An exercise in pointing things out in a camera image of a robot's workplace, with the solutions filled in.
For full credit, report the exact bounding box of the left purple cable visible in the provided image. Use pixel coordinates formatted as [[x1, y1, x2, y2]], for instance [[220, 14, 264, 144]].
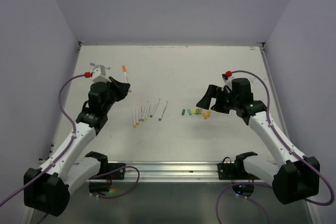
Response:
[[0, 73, 140, 224]]

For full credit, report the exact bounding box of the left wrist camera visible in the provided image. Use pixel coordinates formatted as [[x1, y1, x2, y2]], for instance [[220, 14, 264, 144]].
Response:
[[84, 67, 110, 83]]

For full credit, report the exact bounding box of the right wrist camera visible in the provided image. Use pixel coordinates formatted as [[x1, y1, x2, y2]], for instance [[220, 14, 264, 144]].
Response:
[[222, 71, 233, 91]]

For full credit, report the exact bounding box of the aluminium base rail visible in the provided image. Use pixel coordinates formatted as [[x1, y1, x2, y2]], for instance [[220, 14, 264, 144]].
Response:
[[73, 159, 310, 183]]

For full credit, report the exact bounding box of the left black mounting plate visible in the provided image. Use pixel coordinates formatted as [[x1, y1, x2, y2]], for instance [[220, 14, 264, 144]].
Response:
[[95, 163, 126, 180]]

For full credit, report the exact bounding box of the bright orange capped marker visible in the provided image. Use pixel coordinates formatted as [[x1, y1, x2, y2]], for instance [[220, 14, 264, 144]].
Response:
[[122, 65, 131, 93]]

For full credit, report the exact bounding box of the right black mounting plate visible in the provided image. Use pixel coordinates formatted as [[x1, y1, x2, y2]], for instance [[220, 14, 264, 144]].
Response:
[[217, 163, 252, 180]]

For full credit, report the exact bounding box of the purple cable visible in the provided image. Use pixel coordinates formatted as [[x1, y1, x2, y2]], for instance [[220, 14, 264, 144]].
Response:
[[0, 73, 140, 224], [216, 70, 334, 224]]

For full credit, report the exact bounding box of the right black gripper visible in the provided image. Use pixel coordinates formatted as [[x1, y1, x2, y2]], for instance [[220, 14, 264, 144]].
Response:
[[196, 83, 239, 113]]

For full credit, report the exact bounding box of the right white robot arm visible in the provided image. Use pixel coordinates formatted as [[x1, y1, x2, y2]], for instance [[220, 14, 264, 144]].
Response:
[[196, 78, 320, 205]]

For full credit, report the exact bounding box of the black mounting plate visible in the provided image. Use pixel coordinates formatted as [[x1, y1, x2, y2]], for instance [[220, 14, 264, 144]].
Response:
[[217, 163, 252, 180], [95, 163, 126, 180]]

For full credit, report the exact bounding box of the dark green marker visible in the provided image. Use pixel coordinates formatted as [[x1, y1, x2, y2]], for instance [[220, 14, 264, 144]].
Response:
[[150, 99, 161, 118]]

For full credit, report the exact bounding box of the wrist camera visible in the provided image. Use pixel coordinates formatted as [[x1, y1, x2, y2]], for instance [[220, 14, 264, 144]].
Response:
[[84, 67, 110, 83], [222, 71, 233, 91]]

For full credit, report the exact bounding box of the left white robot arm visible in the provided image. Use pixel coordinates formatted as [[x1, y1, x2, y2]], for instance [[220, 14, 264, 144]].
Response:
[[24, 77, 130, 216]]

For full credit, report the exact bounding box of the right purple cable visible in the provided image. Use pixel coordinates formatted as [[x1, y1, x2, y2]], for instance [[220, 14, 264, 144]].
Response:
[[216, 70, 334, 224]]

